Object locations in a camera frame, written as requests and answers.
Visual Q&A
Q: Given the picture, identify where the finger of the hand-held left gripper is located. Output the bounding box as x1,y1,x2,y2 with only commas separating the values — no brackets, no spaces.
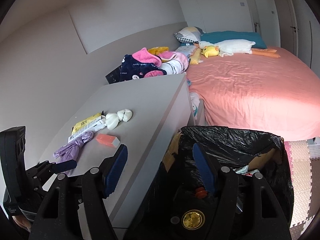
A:
51,159,78,175

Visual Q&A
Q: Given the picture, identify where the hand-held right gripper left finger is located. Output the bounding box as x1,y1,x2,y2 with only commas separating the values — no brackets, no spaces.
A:
29,144,128,240

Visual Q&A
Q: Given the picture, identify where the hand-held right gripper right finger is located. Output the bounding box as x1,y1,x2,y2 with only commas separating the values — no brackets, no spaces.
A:
192,142,292,240

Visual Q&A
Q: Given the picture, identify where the purple plastic bag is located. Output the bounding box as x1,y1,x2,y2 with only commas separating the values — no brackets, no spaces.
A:
53,131,95,160

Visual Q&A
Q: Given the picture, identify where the orange plastic lid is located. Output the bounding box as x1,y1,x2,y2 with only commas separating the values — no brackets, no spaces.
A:
195,186,208,199

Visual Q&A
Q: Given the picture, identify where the orange sponge block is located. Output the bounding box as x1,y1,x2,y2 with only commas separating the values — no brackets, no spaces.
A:
96,134,121,148

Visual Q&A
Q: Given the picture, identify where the black bag lined cardboard bin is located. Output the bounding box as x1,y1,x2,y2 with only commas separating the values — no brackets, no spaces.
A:
144,125,293,240

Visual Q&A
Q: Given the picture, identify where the white bottle green red label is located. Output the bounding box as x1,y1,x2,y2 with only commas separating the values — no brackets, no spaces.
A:
234,165,260,178

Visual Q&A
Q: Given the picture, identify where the yellow snack packet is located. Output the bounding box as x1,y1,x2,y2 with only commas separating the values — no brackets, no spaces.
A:
71,112,105,137

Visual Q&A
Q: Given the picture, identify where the long white printed carton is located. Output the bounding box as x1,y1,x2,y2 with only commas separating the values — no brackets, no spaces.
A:
68,119,105,143

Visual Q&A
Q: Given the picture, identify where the white tissue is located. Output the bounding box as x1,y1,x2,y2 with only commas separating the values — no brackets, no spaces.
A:
104,112,120,130
117,108,133,122

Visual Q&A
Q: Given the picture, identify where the gold foil bowl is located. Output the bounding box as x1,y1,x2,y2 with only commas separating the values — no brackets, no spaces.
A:
181,210,205,230

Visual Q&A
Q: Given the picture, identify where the person's left hand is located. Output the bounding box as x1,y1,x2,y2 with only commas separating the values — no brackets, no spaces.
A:
11,215,32,232

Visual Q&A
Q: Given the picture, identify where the white printed cloth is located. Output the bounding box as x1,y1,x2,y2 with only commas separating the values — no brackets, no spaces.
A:
186,77,206,120

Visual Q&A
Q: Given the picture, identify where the bed with pink sheet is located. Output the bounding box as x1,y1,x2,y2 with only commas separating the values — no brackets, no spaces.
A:
186,46,320,142

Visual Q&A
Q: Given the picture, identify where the black box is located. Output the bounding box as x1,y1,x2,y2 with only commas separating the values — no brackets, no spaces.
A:
105,65,124,85

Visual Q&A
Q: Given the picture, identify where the foam puzzle floor mat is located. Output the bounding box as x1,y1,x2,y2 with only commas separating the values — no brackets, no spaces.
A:
284,140,320,228

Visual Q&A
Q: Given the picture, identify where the pink white cartoon blanket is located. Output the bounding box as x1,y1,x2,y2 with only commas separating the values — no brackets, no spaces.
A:
160,51,190,75

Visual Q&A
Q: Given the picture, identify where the long yellow plush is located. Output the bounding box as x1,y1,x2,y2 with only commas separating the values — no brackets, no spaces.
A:
189,48,202,65

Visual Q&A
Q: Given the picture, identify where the yellow duck plush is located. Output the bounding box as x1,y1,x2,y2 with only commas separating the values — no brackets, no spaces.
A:
202,45,220,58

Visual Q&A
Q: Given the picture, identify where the white printed pillow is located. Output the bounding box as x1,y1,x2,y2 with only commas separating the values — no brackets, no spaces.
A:
176,42,200,58

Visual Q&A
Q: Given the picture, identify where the pink fleece garment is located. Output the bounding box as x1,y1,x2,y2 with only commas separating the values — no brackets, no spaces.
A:
132,47,170,67

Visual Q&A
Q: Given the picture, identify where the white goose plush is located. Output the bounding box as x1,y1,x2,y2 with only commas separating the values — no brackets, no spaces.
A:
194,39,278,59

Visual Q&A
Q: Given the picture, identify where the yellow fleece cloth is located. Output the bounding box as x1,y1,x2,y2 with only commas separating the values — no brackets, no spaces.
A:
147,46,170,55

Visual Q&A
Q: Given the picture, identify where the teal pillow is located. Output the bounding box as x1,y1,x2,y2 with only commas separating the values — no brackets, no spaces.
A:
200,31,267,49

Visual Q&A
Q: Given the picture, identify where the patchwork patterned pillow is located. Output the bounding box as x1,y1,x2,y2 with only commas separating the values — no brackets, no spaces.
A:
174,27,207,43

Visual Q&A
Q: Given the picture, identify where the white wardrobe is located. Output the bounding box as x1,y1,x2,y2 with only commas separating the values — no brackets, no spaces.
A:
299,0,320,70

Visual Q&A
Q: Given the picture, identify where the white room door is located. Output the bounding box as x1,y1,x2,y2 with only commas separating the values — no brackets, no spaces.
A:
246,0,280,48

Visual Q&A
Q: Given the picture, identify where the beige door with black handle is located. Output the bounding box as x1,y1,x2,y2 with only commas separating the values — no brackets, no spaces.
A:
279,0,300,55

